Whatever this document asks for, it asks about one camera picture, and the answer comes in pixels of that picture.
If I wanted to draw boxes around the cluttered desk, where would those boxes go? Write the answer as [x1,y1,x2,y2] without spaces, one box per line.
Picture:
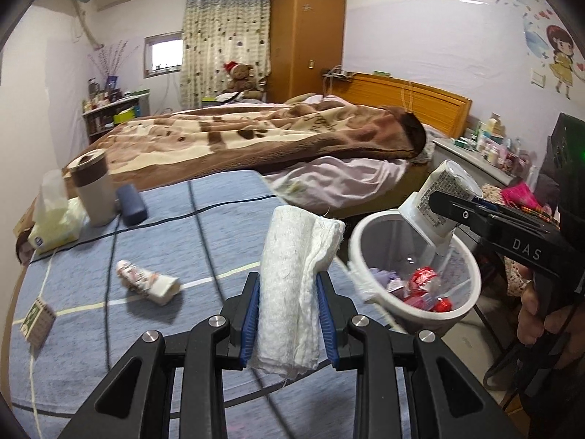
[82,91,151,145]

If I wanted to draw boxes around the white trash bin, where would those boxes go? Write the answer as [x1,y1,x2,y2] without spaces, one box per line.
[347,213,483,337]

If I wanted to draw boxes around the small window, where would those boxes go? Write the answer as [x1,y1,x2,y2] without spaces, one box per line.
[145,33,184,78]

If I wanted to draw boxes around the small green carton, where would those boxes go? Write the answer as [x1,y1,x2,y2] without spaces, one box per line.
[19,297,57,348]

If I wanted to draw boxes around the blue checked tablecloth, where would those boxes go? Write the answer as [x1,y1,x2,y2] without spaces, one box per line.
[9,169,412,439]

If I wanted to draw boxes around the brown teddy bear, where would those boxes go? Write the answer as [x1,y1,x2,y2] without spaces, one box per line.
[223,61,265,101]

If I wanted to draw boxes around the magenta cloth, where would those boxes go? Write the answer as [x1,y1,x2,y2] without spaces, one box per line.
[500,182,540,206]

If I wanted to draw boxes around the cartoon figure wall sticker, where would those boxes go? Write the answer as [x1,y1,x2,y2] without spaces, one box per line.
[521,25,585,99]

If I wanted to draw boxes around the pink bed sheet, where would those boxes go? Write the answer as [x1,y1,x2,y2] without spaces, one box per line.
[263,94,407,209]

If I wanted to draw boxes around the white towel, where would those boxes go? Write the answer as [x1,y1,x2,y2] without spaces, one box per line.
[247,206,347,379]

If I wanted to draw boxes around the white nightstand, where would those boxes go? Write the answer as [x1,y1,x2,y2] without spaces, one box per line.
[432,137,535,188]

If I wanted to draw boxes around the brown printed blanket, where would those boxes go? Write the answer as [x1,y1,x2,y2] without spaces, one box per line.
[68,102,427,190]

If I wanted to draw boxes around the person's right hand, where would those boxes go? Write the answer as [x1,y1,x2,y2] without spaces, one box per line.
[516,280,585,369]

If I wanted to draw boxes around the vase of dry branches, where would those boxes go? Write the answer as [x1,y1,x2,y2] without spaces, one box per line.
[89,41,135,90]

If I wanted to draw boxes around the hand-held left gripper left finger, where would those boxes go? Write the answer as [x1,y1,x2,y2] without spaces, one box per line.
[59,272,261,439]

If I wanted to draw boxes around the patterned curtain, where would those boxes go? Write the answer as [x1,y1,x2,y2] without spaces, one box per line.
[180,0,272,110]

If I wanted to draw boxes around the yellow tissue pack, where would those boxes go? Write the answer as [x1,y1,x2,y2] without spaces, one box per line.
[28,169,85,254]

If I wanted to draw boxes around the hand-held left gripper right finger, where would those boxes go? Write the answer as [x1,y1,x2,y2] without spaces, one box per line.
[316,272,522,439]

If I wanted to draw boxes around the wooden wardrobe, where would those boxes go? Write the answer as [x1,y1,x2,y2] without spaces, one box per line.
[269,0,347,104]

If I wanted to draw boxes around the wooden headboard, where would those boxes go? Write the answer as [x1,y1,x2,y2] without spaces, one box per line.
[327,72,472,140]

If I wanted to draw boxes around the dark blue glasses case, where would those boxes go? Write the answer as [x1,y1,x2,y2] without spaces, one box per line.
[116,184,148,226]

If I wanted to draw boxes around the red drink can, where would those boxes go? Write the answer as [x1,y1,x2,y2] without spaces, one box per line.
[404,290,453,314]

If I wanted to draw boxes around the beige and brown tumbler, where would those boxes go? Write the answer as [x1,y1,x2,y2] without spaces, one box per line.
[68,149,117,227]

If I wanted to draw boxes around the group of toiletry bottles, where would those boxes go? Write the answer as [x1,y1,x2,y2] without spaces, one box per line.
[475,119,533,175]

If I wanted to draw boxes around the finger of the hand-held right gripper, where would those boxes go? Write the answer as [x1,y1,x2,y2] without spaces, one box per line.
[471,196,561,232]
[430,191,492,236]

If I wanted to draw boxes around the white yogurt cup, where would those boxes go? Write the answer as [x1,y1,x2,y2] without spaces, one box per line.
[399,160,484,254]

